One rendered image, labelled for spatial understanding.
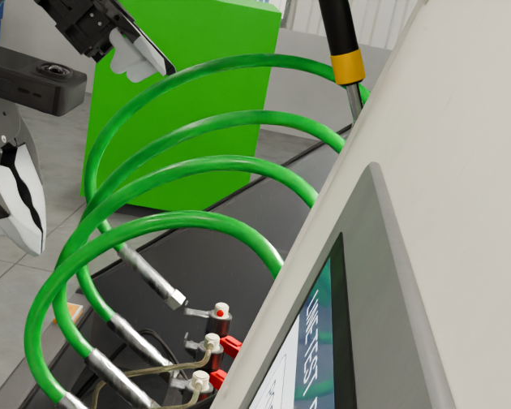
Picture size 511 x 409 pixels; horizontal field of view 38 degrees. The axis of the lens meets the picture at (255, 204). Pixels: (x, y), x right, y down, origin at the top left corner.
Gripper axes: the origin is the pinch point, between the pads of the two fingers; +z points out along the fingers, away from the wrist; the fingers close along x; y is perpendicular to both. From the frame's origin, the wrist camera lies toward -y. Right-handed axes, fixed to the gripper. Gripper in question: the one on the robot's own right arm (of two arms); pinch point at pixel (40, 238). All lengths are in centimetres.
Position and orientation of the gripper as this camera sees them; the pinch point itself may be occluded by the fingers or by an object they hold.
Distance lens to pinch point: 65.4
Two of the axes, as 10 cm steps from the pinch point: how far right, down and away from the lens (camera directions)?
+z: 3.1, 8.9, 3.5
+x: -1.8, 4.1, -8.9
